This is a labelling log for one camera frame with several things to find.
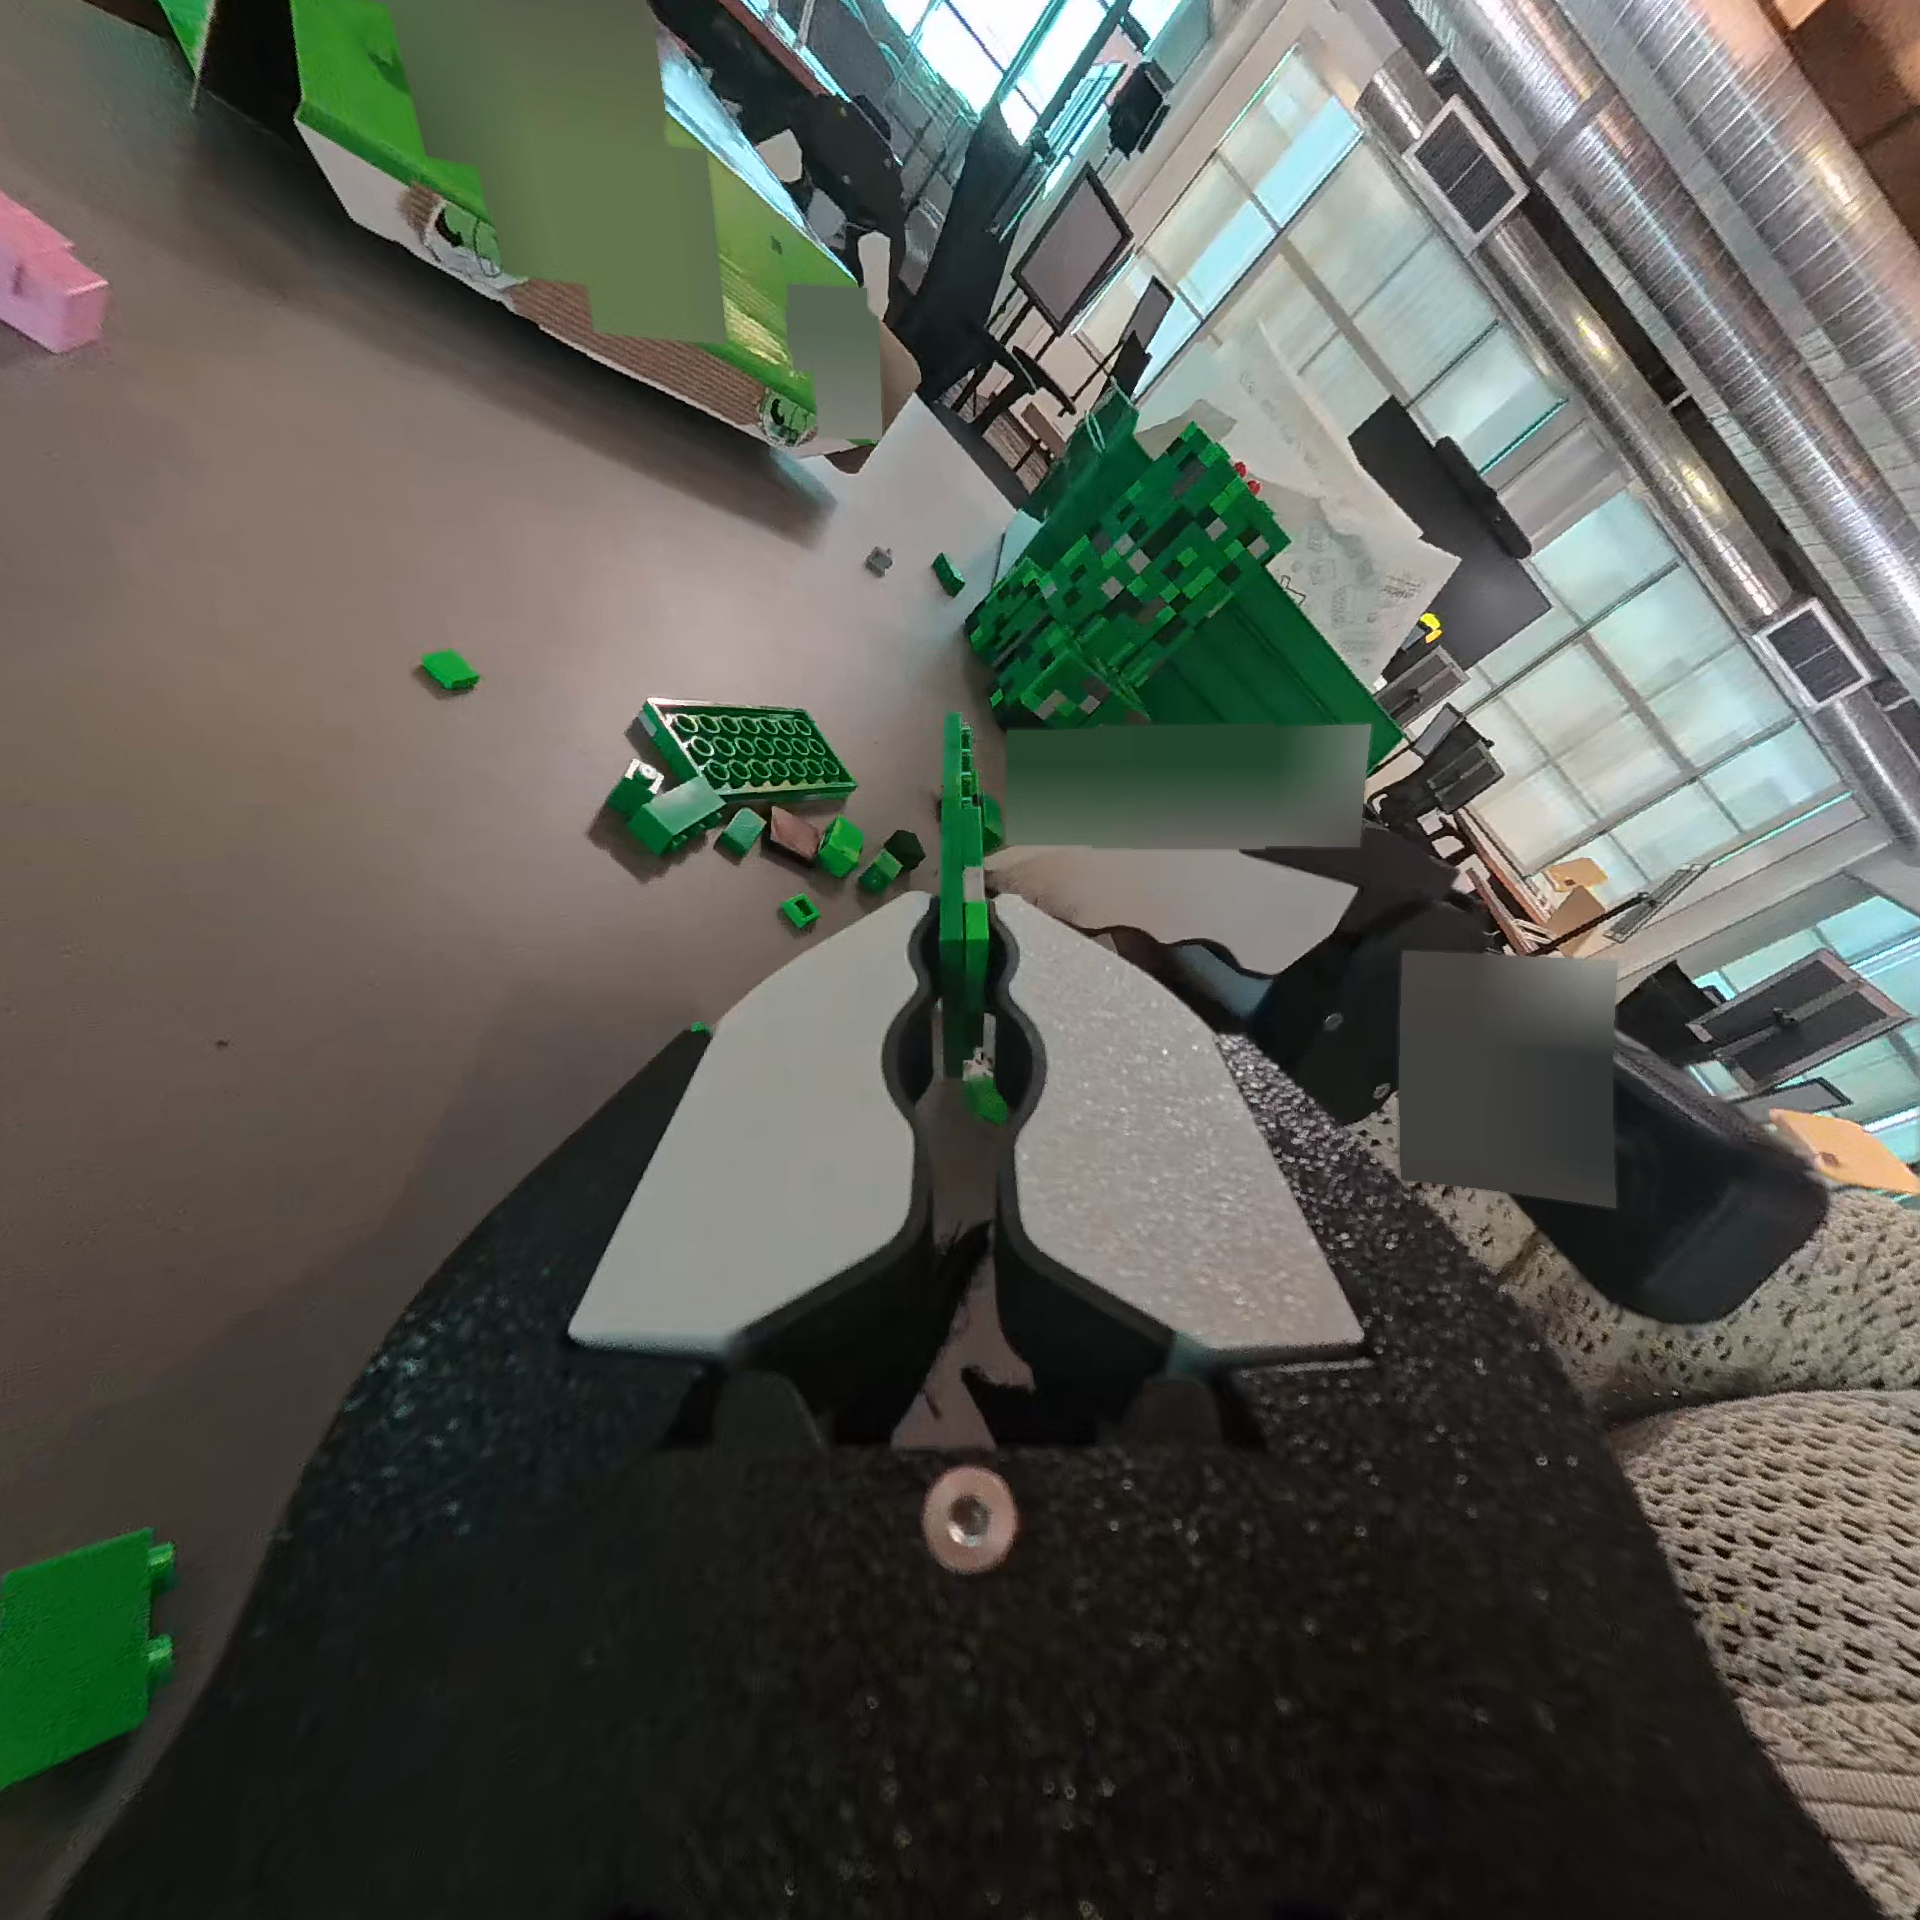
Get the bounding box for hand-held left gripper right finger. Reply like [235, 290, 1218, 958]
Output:
[989, 892, 1373, 1371]

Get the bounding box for pink lego pig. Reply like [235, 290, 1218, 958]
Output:
[0, 194, 112, 353]

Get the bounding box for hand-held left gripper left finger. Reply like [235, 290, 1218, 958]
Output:
[569, 888, 942, 1352]

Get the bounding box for green plastic bin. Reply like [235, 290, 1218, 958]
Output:
[1034, 392, 1408, 759]

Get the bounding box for large bare green lego plate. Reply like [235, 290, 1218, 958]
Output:
[636, 695, 856, 802]

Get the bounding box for large black display panel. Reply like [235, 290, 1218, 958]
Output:
[1350, 397, 1557, 649]

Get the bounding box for green lego wall panel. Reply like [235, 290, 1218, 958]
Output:
[0, 1529, 176, 1790]

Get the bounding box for small green lego pieces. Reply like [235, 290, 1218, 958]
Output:
[419, 548, 971, 940]

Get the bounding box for green tiled lego plate assembly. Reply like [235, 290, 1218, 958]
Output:
[937, 713, 1010, 1128]

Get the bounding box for white drawing sheet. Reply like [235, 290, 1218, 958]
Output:
[1198, 325, 1463, 684]

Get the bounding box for silver ventilation duct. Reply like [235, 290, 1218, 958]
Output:
[1395, 0, 1920, 708]

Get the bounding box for person's right forearm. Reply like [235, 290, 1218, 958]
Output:
[1411, 1171, 1920, 1421]

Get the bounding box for person's cream knit sweater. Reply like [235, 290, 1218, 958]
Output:
[1608, 1388, 1920, 1920]

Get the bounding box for green lego box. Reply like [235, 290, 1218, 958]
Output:
[157, 0, 922, 452]

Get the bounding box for built green creeper lego model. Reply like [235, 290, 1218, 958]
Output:
[968, 426, 1293, 737]

